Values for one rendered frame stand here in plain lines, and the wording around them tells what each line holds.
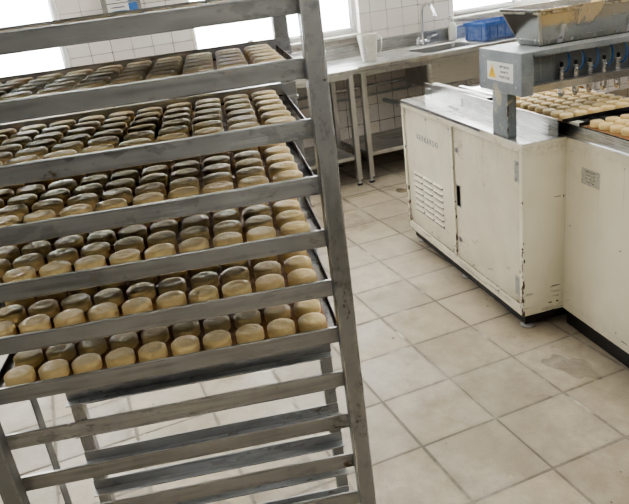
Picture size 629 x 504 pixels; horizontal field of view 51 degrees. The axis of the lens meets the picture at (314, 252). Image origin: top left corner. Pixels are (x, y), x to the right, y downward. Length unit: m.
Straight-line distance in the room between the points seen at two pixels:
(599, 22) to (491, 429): 1.58
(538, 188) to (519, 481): 1.15
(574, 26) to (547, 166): 0.53
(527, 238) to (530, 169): 0.29
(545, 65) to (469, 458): 1.49
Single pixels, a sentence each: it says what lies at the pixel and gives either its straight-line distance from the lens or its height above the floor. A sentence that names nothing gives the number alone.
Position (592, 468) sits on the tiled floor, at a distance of 2.38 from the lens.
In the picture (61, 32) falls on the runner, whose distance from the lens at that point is 1.02.
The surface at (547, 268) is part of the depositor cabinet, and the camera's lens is 2.96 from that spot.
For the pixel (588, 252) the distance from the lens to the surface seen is 2.82.
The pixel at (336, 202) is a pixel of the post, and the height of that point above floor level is 1.21.
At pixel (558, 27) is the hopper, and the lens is 2.79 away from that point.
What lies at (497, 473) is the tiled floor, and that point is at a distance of 2.32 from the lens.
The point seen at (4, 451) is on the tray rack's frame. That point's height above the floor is 0.87.
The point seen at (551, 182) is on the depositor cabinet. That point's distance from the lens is 2.83.
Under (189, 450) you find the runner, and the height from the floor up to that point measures 0.78.
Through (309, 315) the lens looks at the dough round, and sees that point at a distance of 1.21.
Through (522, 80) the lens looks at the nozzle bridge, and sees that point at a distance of 2.66.
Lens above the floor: 1.53
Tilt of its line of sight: 22 degrees down
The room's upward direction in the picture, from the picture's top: 8 degrees counter-clockwise
